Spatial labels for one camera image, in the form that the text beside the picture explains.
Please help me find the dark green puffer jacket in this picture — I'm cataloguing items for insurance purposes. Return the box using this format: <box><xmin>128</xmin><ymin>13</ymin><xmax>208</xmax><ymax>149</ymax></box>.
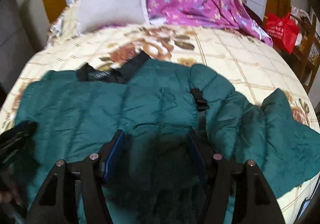
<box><xmin>15</xmin><ymin>53</ymin><xmax>319</xmax><ymax>223</ymax></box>

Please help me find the person's left hand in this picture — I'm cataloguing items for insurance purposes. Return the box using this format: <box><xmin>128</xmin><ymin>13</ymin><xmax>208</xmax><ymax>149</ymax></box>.
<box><xmin>1</xmin><ymin>171</ymin><xmax>23</xmax><ymax>206</ymax></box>

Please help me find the grey wardrobe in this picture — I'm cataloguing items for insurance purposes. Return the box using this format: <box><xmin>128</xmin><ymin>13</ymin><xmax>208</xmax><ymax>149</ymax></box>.
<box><xmin>1</xmin><ymin>0</ymin><xmax>49</xmax><ymax>92</ymax></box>

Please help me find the floral cream bed sheet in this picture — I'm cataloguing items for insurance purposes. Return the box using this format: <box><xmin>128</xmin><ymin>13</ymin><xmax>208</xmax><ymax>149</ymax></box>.
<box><xmin>0</xmin><ymin>3</ymin><xmax>320</xmax><ymax>224</ymax></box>

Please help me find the wooden shelf rack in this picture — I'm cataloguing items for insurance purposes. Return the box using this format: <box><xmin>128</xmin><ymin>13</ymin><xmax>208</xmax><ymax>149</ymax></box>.
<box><xmin>283</xmin><ymin>6</ymin><xmax>319</xmax><ymax>93</ymax></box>

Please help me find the red shopping bag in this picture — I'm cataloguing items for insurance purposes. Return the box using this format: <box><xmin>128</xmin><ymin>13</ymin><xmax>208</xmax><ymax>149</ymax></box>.
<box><xmin>265</xmin><ymin>13</ymin><xmax>300</xmax><ymax>54</ymax></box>

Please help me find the white square pillow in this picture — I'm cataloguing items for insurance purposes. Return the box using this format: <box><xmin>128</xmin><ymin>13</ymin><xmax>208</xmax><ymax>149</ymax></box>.
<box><xmin>76</xmin><ymin>0</ymin><xmax>150</xmax><ymax>34</ymax></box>

